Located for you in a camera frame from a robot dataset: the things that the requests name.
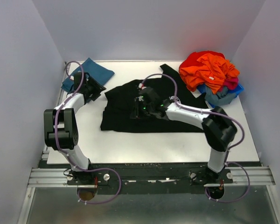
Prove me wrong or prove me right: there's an aluminium extrusion frame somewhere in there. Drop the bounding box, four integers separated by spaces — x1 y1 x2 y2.
16 62 276 224

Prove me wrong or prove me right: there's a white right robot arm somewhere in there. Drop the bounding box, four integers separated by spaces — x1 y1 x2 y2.
131 87 237 183

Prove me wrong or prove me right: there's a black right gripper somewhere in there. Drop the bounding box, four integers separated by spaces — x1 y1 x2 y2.
129 98 154 119

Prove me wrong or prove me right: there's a blue plastic bin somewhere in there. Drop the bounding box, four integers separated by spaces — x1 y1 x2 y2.
197 84 244 108

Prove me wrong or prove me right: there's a teal t-shirt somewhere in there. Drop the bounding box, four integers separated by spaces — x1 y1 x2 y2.
61 58 114 92

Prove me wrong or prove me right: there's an orange t-shirt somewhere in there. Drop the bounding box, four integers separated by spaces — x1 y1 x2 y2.
179 54 240 94

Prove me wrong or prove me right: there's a black floral print t-shirt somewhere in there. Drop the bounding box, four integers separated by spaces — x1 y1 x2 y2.
100 64 208 133

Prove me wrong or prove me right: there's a grey-teal t-shirt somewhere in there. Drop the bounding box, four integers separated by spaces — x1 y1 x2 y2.
205 86 237 106

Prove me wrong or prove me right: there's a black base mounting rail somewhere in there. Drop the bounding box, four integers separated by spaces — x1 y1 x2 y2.
28 163 233 196

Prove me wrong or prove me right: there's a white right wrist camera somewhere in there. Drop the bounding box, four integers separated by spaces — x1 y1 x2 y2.
138 83 146 90

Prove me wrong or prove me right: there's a red t-shirt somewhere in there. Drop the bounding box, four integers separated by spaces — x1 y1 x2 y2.
179 50 225 71

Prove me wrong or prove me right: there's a magenta t-shirt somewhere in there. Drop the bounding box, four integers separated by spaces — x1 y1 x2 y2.
219 77 239 91

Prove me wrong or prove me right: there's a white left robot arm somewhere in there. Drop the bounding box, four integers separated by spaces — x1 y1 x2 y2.
43 72 106 184

